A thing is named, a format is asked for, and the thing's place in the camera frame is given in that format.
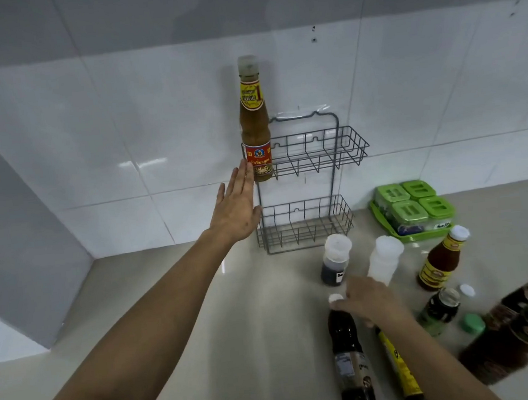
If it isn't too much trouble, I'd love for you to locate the person's left hand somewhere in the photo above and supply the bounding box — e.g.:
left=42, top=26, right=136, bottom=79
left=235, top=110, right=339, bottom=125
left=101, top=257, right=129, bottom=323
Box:
left=201, top=157, right=266, bottom=247

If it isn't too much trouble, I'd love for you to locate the person's right hand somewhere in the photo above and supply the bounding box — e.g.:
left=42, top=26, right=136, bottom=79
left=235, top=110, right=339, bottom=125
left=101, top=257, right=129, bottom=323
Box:
left=327, top=269, right=413, bottom=336

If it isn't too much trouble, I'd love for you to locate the dark bottle yellow label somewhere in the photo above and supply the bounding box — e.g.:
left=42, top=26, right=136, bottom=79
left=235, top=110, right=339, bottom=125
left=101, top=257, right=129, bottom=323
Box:
left=374, top=322, right=428, bottom=400

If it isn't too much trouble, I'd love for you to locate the person's left forearm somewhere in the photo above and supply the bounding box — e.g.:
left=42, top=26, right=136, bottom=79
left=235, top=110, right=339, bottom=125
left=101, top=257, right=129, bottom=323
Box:
left=0, top=226, right=255, bottom=400

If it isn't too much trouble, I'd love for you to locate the person's right forearm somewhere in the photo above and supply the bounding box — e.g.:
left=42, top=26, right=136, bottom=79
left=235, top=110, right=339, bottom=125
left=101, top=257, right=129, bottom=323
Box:
left=375, top=298, right=502, bottom=400

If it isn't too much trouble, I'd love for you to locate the dark liquid dispenser bottle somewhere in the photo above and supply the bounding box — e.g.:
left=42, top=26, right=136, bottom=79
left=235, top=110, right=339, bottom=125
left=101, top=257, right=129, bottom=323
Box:
left=316, top=232, right=357, bottom=289

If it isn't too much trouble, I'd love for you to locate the amber sauce bottle red label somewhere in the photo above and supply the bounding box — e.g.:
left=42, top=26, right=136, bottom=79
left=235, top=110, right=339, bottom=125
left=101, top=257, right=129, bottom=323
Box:
left=232, top=54, right=276, bottom=184

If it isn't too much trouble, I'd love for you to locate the tall dark sauce bottle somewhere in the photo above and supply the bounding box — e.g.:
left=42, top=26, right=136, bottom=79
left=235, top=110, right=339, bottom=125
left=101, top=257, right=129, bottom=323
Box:
left=325, top=290, right=377, bottom=400

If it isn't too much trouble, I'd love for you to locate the white plastic dispenser bottle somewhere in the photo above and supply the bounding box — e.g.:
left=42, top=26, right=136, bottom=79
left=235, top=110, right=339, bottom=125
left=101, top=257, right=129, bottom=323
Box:
left=363, top=233, right=409, bottom=288

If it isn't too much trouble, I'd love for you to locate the green seasoning box tray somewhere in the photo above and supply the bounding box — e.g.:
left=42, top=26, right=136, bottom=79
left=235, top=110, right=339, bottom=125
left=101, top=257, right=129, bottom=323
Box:
left=369, top=192, right=454, bottom=247

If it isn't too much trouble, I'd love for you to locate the small dark bottle clear cap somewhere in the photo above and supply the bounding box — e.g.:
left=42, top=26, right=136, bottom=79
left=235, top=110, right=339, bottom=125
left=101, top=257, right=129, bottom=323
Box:
left=414, top=286, right=465, bottom=339

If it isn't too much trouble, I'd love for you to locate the brown sauce bottle white cap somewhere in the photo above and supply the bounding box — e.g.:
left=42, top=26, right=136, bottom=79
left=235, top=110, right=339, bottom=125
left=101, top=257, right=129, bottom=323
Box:
left=411, top=223, right=476, bottom=294

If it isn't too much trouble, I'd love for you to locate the green lid seasoning box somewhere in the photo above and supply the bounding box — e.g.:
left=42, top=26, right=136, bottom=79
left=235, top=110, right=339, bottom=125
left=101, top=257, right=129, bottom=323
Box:
left=419, top=194, right=458, bottom=232
left=373, top=182, right=412, bottom=210
left=389, top=198, right=431, bottom=237
left=401, top=178, right=437, bottom=201

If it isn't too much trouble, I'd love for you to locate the green bottle cap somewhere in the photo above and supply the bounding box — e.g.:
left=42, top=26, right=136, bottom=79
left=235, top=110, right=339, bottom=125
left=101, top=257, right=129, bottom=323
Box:
left=460, top=312, right=488, bottom=338

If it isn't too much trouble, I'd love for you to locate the dark jar gold lid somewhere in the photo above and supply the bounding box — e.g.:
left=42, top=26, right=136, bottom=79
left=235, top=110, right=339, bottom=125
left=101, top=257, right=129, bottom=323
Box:
left=453, top=301, right=528, bottom=389

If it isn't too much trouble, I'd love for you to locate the grey wire wall rack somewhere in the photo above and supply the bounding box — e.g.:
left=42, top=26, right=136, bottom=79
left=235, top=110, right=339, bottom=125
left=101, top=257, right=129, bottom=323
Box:
left=238, top=106, right=380, bottom=257

